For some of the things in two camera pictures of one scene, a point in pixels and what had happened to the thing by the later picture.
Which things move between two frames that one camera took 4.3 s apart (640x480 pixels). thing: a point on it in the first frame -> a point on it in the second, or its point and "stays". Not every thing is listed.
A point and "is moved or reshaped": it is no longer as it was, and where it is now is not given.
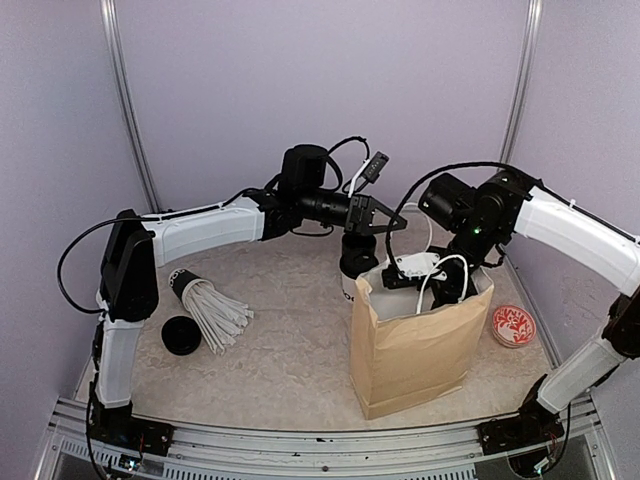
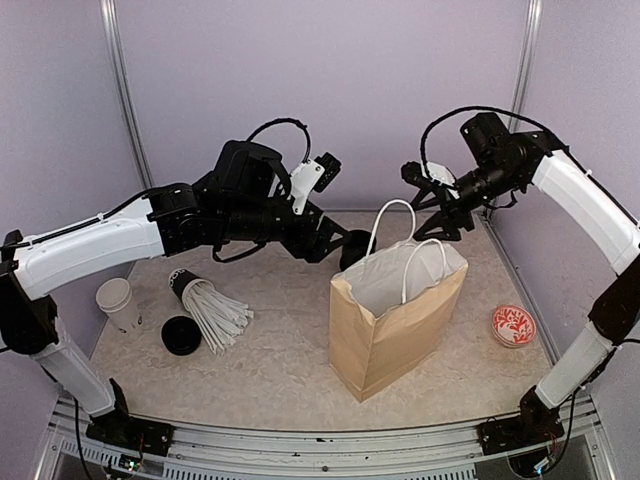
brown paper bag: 403,358 is moved or reshaped
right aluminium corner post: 523,82 stays
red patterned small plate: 513,325 stays
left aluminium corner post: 108,18 stays
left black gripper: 357,225 -> 315,248
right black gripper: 445,293 -> 446,218
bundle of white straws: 221,318 stays
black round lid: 181,335 stays
